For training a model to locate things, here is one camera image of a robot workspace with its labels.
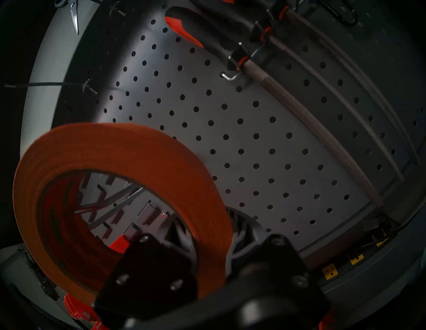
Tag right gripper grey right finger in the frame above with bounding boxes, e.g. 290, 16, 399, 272
226, 206, 320, 300

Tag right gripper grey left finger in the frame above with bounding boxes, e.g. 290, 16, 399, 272
94, 213, 199, 321

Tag orange tape roll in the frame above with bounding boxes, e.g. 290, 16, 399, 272
13, 122, 233, 305

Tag grey perforated pegboard panel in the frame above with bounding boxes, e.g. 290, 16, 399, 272
20, 0, 426, 266

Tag red storage bin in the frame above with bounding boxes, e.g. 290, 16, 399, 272
108, 233, 131, 254
63, 293, 100, 330

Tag grey louvred back panel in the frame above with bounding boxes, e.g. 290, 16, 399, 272
75, 171, 173, 247

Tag metal file holder rack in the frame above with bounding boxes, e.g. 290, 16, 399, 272
220, 20, 283, 82

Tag long metal peg hook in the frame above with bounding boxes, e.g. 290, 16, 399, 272
5, 79, 98, 96

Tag black carabiner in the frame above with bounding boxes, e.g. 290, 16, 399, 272
319, 0, 359, 27

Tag small hanging metal snips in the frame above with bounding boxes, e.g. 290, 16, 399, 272
55, 0, 80, 35

